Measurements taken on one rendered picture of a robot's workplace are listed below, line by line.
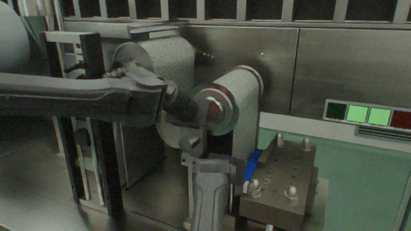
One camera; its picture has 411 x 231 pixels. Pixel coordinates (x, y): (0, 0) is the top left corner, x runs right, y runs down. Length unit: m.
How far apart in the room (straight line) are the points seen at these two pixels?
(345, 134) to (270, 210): 2.85
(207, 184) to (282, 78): 0.59
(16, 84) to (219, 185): 0.34
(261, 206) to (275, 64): 0.48
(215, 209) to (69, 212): 0.64
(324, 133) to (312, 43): 2.66
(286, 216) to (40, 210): 0.75
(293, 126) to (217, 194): 3.12
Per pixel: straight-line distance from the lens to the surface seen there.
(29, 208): 1.10
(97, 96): 0.46
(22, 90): 0.45
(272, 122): 3.60
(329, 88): 0.99
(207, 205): 0.46
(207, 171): 0.54
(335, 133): 3.56
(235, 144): 0.76
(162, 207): 0.95
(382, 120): 1.02
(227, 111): 0.71
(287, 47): 0.98
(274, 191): 0.82
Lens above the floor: 1.50
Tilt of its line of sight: 22 degrees down
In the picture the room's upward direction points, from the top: straight up
